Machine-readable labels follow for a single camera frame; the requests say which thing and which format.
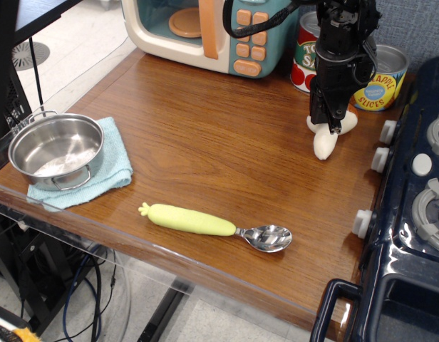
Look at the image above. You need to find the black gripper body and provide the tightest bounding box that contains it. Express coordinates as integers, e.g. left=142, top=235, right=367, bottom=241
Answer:
left=310, top=42, right=378, bottom=105

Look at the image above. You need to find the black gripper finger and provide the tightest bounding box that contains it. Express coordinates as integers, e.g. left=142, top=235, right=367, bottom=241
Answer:
left=310, top=88, right=328, bottom=125
left=325, top=103, right=348, bottom=134

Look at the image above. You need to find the white plush mushroom toy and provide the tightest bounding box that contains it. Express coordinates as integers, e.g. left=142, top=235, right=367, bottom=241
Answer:
left=306, top=104, right=358, bottom=160

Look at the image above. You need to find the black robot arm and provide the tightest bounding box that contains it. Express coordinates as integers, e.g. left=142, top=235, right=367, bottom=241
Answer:
left=0, top=1, right=381, bottom=137

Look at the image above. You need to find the tomato sauce can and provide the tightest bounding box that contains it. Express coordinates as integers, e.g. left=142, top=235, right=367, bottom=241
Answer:
left=290, top=11, right=320, bottom=93

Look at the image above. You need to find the pineapple slices can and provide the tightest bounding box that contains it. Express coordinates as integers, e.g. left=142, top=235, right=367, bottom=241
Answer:
left=351, top=44, right=410, bottom=112

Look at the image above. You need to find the white stove knob upper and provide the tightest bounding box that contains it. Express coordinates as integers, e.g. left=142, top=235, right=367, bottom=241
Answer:
left=379, top=120, right=398, bottom=145

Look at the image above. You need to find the white stove knob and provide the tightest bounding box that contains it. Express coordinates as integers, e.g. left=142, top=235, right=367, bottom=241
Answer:
left=352, top=209, right=373, bottom=239
left=379, top=120, right=398, bottom=145
left=371, top=147, right=390, bottom=173

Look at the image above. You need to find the white stove knob middle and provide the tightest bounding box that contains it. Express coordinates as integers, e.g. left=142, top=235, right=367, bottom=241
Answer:
left=371, top=147, right=390, bottom=173

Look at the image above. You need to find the white stove knob lower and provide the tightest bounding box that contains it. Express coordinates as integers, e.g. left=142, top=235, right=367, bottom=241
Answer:
left=352, top=209, right=373, bottom=239

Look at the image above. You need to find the teal toy microwave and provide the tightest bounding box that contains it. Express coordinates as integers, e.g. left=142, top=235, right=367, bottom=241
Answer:
left=121, top=1, right=299, bottom=78

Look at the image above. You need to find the dark blue toy stove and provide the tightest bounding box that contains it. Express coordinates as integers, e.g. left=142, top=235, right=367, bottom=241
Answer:
left=311, top=57, right=439, bottom=341

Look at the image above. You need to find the light blue folded cloth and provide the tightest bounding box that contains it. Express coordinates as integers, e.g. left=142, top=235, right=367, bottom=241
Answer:
left=27, top=117, right=133, bottom=212

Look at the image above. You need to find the stainless steel pot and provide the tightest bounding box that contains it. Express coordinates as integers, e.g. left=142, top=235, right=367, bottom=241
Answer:
left=8, top=111, right=105, bottom=191

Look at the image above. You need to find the black desk at left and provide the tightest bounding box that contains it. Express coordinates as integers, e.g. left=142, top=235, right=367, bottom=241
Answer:
left=0, top=0, right=80, bottom=138

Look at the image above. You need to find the spoon with green handle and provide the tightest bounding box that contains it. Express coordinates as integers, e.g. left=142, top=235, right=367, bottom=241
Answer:
left=138, top=202, right=292, bottom=253

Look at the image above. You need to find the black cable under table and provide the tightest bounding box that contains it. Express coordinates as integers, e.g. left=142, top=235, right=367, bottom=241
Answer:
left=55, top=245, right=117, bottom=342

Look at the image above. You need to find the blue cable under table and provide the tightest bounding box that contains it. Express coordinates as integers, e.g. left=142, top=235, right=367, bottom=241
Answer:
left=62, top=249, right=103, bottom=342

